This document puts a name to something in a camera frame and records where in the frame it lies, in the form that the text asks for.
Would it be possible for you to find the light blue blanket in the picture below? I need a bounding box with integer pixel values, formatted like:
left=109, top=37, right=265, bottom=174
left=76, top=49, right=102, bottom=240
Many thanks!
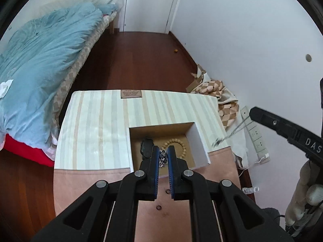
left=0, top=2, right=104, bottom=162

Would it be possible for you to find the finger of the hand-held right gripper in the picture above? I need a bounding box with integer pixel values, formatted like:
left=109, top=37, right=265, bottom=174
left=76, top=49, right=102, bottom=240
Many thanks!
left=249, top=106, right=299, bottom=140

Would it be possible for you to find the cardboard box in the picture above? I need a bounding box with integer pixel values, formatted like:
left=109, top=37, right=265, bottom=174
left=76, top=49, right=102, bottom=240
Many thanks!
left=186, top=77, right=205, bottom=94

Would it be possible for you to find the white power strip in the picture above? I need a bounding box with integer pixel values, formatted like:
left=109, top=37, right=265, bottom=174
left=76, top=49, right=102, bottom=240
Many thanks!
left=240, top=106, right=270, bottom=163

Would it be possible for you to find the white paper tissue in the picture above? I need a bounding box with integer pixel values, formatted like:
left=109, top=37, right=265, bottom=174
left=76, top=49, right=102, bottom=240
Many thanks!
left=0, top=79, right=14, bottom=98

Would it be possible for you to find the person's right hand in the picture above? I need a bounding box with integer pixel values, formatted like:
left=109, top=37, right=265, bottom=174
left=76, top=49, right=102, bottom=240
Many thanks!
left=285, top=160, right=323, bottom=228

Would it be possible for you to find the silver chain jewelry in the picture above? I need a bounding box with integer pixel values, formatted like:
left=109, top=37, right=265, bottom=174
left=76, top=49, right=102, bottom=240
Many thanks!
left=159, top=149, right=168, bottom=168

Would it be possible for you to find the wooden bead bracelet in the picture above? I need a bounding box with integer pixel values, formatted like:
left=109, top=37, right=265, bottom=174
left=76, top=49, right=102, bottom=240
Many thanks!
left=161, top=139, right=188, bottom=161

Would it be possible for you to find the blue pillow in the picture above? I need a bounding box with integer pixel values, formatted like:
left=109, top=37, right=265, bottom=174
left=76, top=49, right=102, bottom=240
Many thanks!
left=94, top=4, right=120, bottom=16

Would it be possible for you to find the brown box label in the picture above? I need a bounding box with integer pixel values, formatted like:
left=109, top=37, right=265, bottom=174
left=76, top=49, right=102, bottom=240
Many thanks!
left=120, top=89, right=142, bottom=99

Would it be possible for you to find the black car key fob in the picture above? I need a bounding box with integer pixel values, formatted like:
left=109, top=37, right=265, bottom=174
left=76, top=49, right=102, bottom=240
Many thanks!
left=139, top=138, right=155, bottom=161

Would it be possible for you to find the thin white cable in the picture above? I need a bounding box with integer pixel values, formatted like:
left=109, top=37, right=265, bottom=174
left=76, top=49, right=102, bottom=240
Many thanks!
left=235, top=155, right=268, bottom=177

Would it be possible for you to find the beige checkered cloth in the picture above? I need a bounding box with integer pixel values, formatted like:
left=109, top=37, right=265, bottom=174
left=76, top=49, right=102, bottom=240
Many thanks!
left=190, top=64, right=241, bottom=132

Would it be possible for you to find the white door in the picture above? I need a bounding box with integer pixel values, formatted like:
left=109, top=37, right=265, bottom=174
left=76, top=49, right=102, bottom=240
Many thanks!
left=123, top=0, right=181, bottom=34

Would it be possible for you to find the red bed sheet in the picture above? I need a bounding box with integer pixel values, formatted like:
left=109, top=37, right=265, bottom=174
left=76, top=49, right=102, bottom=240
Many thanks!
left=0, top=133, right=55, bottom=167

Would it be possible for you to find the long silver chain necklace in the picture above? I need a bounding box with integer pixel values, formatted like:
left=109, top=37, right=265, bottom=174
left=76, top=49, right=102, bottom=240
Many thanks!
left=212, top=119, right=253, bottom=148

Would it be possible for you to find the bed with checkered mattress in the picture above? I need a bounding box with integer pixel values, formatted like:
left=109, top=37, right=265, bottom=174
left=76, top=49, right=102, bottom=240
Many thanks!
left=0, top=0, right=125, bottom=167

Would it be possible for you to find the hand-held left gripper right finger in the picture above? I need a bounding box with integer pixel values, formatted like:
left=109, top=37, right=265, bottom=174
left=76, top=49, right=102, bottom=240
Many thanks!
left=168, top=145, right=295, bottom=242

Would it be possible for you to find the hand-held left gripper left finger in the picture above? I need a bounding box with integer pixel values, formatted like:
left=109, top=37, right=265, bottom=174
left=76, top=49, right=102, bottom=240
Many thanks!
left=30, top=146, right=160, bottom=242

